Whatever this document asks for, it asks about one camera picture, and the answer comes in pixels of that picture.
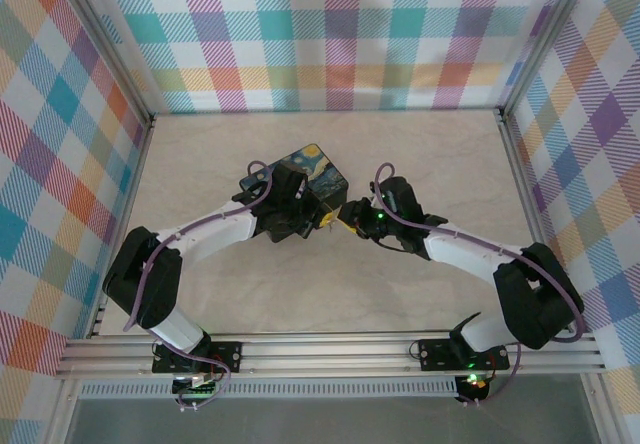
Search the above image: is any black box with starry painting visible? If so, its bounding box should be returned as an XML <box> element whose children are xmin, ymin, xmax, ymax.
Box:
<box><xmin>238</xmin><ymin>141</ymin><xmax>351</xmax><ymax>216</ymax></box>

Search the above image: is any aluminium side rail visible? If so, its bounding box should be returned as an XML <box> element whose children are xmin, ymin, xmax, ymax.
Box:
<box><xmin>85</xmin><ymin>113</ymin><xmax>157</xmax><ymax>340</ymax></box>
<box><xmin>494</xmin><ymin>107</ymin><xmax>577</xmax><ymax>336</ymax></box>

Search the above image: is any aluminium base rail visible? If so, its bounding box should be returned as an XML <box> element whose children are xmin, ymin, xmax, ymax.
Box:
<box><xmin>53</xmin><ymin>332</ymin><xmax>607</xmax><ymax>381</ymax></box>

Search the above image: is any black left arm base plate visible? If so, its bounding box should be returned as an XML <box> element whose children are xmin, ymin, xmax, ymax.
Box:
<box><xmin>151</xmin><ymin>341</ymin><xmax>244</xmax><ymax>376</ymax></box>

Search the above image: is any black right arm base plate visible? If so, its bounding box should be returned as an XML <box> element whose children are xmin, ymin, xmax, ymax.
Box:
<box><xmin>418</xmin><ymin>337</ymin><xmax>511</xmax><ymax>373</ymax></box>

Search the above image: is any grey slotted cable duct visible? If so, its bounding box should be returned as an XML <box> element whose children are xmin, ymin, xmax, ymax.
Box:
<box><xmin>78</xmin><ymin>381</ymin><xmax>460</xmax><ymax>400</ymax></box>

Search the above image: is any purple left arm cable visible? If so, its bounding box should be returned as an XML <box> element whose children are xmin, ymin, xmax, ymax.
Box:
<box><xmin>122</xmin><ymin>160</ymin><xmax>277</xmax><ymax>413</ymax></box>

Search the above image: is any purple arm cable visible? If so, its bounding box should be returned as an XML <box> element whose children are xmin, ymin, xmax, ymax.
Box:
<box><xmin>374</xmin><ymin>162</ymin><xmax>586</xmax><ymax>408</ymax></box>
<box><xmin>122</xmin><ymin>160</ymin><xmax>277</xmax><ymax>413</ymax></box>

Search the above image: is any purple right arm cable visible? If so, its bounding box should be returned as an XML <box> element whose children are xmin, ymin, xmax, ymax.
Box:
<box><xmin>374</xmin><ymin>162</ymin><xmax>586</xmax><ymax>408</ymax></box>

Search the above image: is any aluminium frame post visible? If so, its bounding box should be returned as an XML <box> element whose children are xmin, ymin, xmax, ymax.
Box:
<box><xmin>49</xmin><ymin>0</ymin><xmax>157</xmax><ymax>128</ymax></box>
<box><xmin>496</xmin><ymin>0</ymin><xmax>604</xmax><ymax>123</ymax></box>

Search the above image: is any aluminium frame leg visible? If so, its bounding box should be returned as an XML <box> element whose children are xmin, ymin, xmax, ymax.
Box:
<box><xmin>582</xmin><ymin>373</ymin><xmax>629</xmax><ymax>444</ymax></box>
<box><xmin>44</xmin><ymin>378</ymin><xmax>84</xmax><ymax>444</ymax></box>

